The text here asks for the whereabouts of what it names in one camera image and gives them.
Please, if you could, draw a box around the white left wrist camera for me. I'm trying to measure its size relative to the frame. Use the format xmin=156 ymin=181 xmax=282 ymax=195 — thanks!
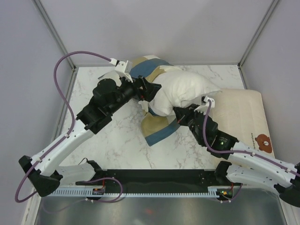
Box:
xmin=110 ymin=58 xmax=133 ymax=83

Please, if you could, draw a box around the white slotted cable duct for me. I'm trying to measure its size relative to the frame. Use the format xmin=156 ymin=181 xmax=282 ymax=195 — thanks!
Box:
xmin=49 ymin=186 xmax=219 ymax=198

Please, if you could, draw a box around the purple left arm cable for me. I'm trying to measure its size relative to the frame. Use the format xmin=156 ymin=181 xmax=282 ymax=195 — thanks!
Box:
xmin=14 ymin=51 xmax=125 ymax=214

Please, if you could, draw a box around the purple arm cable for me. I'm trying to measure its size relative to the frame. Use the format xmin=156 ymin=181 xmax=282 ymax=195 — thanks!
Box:
xmin=201 ymin=100 xmax=300 ymax=204
xmin=14 ymin=51 xmax=125 ymax=214

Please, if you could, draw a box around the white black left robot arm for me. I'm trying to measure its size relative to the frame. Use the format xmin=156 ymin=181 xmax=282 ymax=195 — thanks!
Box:
xmin=19 ymin=76 xmax=161 ymax=197

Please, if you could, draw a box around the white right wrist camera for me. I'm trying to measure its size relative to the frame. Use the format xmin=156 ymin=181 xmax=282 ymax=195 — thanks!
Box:
xmin=194 ymin=96 xmax=215 ymax=115

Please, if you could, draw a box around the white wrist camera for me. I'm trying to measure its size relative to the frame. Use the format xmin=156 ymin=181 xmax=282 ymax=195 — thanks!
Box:
xmin=110 ymin=58 xmax=133 ymax=83
xmin=194 ymin=96 xmax=215 ymax=115

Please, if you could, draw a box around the blue beige checkered pillowcase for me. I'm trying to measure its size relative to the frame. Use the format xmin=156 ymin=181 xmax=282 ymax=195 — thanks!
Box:
xmin=130 ymin=55 xmax=181 ymax=146

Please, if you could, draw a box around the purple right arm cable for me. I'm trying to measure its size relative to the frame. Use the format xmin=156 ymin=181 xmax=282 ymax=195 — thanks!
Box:
xmin=201 ymin=100 xmax=300 ymax=204

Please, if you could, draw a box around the aluminium left frame post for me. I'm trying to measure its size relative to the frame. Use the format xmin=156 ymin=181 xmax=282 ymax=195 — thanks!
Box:
xmin=32 ymin=0 xmax=78 ymax=72

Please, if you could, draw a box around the aluminium right frame post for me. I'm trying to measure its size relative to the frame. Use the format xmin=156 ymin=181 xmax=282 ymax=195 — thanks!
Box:
xmin=237 ymin=0 xmax=281 ymax=70

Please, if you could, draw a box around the aluminium frame post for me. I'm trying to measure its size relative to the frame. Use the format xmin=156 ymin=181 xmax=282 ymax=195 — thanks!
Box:
xmin=237 ymin=0 xmax=281 ymax=70
xmin=32 ymin=0 xmax=78 ymax=72

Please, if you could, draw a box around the white pillow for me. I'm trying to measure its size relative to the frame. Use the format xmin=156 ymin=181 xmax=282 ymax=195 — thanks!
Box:
xmin=139 ymin=68 xmax=221 ymax=116

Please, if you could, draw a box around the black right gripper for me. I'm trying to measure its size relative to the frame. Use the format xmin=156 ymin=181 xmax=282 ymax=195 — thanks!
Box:
xmin=174 ymin=104 xmax=204 ymax=145

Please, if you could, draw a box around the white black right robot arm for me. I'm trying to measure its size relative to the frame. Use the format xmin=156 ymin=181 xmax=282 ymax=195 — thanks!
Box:
xmin=173 ymin=99 xmax=300 ymax=207

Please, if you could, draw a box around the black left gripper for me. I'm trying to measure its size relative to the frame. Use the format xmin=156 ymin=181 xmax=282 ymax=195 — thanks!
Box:
xmin=109 ymin=73 xmax=162 ymax=114

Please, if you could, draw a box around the cream pillow with bear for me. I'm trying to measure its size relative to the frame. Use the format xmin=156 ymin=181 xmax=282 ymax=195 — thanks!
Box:
xmin=209 ymin=89 xmax=275 ymax=157

